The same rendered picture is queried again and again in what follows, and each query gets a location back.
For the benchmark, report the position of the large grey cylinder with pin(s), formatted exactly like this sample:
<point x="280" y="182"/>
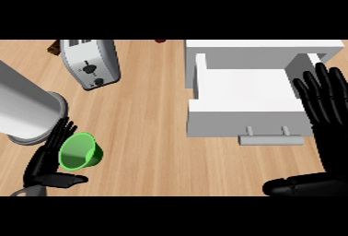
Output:
<point x="25" y="106"/>

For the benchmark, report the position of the white open drawer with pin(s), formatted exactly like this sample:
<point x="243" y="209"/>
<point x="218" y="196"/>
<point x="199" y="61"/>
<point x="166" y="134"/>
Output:
<point x="246" y="101"/>

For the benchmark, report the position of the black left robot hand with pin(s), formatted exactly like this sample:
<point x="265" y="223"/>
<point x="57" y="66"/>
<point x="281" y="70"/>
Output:
<point x="42" y="161"/>

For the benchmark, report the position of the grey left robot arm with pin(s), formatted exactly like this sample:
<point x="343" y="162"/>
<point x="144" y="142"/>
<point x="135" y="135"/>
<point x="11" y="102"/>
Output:
<point x="29" y="191"/>

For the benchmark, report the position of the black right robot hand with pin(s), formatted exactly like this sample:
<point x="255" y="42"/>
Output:
<point x="330" y="123"/>

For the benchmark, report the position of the white cabinet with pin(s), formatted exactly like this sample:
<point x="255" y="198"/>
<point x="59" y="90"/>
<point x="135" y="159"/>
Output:
<point x="262" y="55"/>

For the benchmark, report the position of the dark red object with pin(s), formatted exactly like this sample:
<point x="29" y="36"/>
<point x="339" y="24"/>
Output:
<point x="159" y="41"/>

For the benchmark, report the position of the green cup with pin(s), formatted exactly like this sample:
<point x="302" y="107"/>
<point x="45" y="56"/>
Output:
<point x="79" y="151"/>

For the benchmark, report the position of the silver toaster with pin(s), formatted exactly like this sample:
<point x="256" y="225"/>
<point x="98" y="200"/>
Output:
<point x="90" y="63"/>

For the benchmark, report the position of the brown object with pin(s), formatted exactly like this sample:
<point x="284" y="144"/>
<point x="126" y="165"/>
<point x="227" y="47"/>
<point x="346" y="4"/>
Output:
<point x="54" y="47"/>

